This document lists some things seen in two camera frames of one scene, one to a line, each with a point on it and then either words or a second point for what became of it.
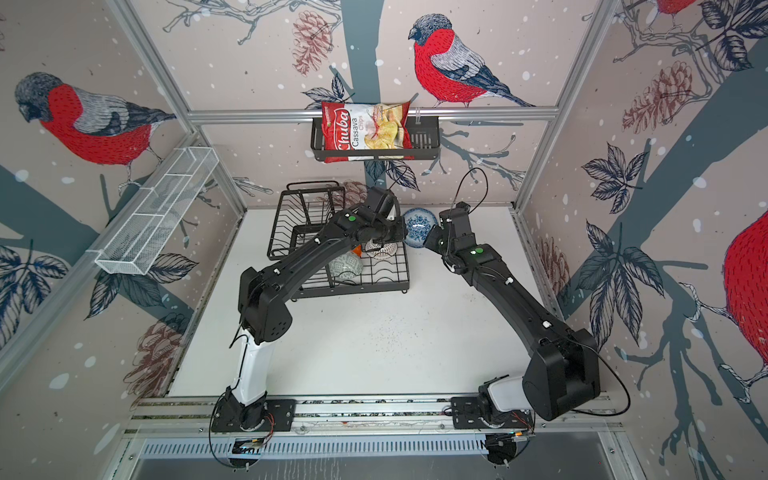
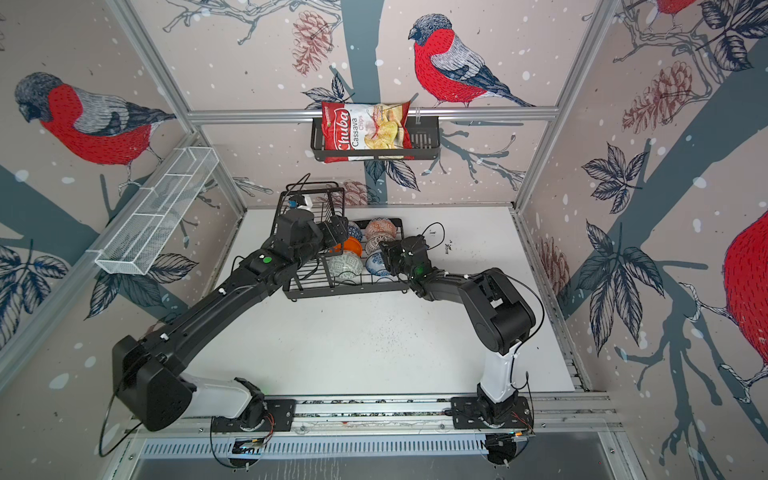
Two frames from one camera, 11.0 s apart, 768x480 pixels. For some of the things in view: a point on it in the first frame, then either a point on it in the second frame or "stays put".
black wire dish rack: (301, 210) stays put
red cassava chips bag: (361, 131) stays put
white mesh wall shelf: (140, 234) stays put
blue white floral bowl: (418, 222) -> (375, 264)
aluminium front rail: (359, 417) stays put
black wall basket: (425, 141) stays put
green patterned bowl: (346, 267) stays put
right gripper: (436, 233) -> (390, 252)
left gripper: (400, 230) -> (341, 230)
